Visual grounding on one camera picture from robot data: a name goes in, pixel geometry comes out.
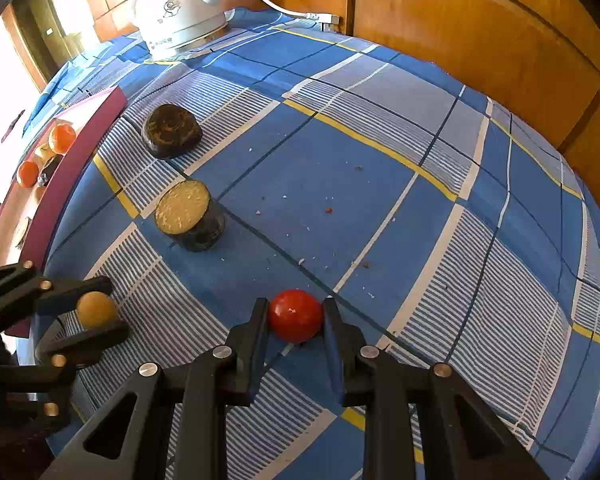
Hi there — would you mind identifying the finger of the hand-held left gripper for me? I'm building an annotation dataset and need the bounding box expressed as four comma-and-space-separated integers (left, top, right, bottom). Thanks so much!
0, 261, 116, 333
0, 321, 131, 423

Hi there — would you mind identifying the white ceramic electric kettle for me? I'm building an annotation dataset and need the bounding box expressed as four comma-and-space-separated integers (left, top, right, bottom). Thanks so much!
131, 0, 231, 61

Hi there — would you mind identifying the red cherry tomato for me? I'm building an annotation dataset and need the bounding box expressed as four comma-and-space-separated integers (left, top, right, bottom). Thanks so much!
267, 289, 325, 345

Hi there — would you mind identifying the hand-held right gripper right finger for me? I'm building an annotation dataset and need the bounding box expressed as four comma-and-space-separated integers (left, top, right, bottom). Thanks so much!
321, 296, 551, 480

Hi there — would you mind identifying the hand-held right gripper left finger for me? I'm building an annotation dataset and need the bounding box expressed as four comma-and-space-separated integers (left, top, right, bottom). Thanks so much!
40, 296, 271, 480

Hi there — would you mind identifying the blue plaid tablecloth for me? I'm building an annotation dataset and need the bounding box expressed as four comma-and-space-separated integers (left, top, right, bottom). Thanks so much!
22, 7, 600, 480

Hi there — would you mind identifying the dark chocolate pastry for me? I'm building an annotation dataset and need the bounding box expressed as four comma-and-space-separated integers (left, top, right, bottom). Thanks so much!
141, 104, 204, 161

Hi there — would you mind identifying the small yellow round fruit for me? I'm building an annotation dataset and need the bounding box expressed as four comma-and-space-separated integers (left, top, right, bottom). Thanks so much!
76, 291, 118, 330

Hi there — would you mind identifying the pink shallow box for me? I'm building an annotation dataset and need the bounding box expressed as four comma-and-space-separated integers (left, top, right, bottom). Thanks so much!
0, 85, 128, 338

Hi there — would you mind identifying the orange tangerine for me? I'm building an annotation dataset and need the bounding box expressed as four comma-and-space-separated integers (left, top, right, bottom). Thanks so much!
47, 122, 77, 155
16, 160, 40, 189

